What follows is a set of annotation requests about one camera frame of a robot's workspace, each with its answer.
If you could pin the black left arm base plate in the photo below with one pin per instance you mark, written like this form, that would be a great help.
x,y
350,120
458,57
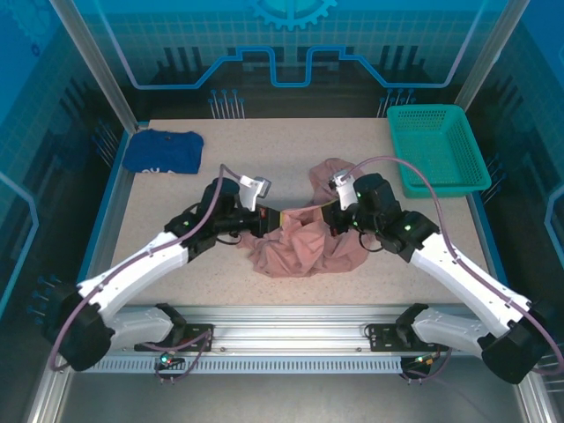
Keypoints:
x,y
198,335

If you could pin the green plastic mesh basket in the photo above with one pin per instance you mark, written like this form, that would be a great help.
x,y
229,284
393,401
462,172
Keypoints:
x,y
436,150

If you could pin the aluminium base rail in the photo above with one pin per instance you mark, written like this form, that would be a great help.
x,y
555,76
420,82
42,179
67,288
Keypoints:
x,y
286,326

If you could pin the pink t-shirt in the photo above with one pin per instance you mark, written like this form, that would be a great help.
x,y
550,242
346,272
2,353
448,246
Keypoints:
x,y
299,251

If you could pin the aluminium lower frame bar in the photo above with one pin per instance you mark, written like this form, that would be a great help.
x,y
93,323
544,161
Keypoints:
x,y
44,405
535,401

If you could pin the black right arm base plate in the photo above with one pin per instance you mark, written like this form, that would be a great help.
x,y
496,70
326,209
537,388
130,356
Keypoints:
x,y
381,337

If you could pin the blue table side trim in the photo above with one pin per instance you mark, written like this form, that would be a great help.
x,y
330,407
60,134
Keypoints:
x,y
99,238
489,247

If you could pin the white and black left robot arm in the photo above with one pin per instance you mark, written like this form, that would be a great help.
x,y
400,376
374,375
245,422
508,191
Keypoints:
x,y
132,273

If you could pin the aluminium corner post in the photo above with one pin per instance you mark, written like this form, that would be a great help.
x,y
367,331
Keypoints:
x,y
493,53
92,66

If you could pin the small green-lit circuit board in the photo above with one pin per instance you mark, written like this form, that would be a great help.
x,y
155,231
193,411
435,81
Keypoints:
x,y
423,361
165,359

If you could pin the folded blue t-shirt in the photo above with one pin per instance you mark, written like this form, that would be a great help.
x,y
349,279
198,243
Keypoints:
x,y
163,150

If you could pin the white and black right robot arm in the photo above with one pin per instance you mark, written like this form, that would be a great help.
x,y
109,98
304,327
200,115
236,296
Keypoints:
x,y
462,273

